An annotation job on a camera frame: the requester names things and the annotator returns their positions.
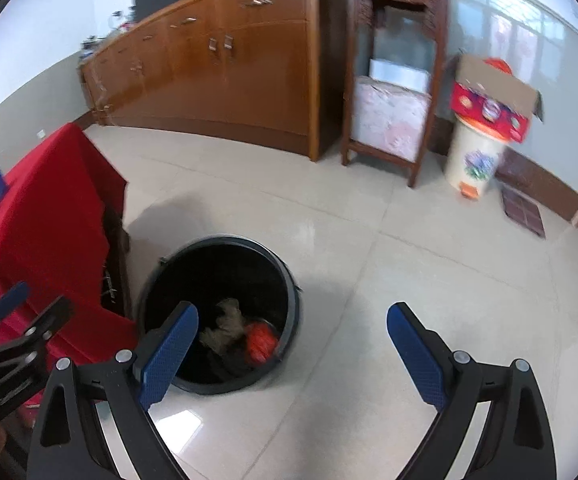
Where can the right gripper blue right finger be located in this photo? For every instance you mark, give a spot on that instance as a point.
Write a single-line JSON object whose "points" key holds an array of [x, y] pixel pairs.
{"points": [[516, 441]]}

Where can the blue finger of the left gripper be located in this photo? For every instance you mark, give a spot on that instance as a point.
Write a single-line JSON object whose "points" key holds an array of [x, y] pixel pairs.
{"points": [[12, 299], [42, 329]]}

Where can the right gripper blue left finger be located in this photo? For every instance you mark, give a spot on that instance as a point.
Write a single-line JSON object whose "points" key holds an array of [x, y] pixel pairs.
{"points": [[68, 440]]}

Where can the black round trash bin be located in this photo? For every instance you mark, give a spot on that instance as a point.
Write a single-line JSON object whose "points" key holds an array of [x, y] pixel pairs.
{"points": [[249, 309]]}

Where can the red tablecloth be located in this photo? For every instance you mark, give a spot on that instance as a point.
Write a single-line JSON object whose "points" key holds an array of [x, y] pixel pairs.
{"points": [[52, 238]]}

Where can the brown floor drain grate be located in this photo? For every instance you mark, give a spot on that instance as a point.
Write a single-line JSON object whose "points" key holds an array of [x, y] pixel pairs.
{"points": [[521, 211]]}

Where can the cream floral pedal bin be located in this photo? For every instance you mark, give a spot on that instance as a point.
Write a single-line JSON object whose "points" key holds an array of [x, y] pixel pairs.
{"points": [[474, 156]]}

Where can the long wooden sideboard cabinet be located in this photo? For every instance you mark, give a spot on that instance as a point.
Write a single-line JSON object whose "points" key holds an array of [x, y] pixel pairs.
{"points": [[266, 72]]}

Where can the open red cardboard box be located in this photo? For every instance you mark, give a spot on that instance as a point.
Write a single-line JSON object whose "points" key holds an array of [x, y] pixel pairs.
{"points": [[487, 95]]}

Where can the pink floral cushion panel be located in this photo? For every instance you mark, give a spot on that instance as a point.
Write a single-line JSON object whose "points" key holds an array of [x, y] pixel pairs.
{"points": [[389, 117]]}

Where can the dark carved wooden stand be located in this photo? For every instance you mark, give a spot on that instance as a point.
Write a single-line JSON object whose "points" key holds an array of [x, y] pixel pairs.
{"points": [[402, 42]]}

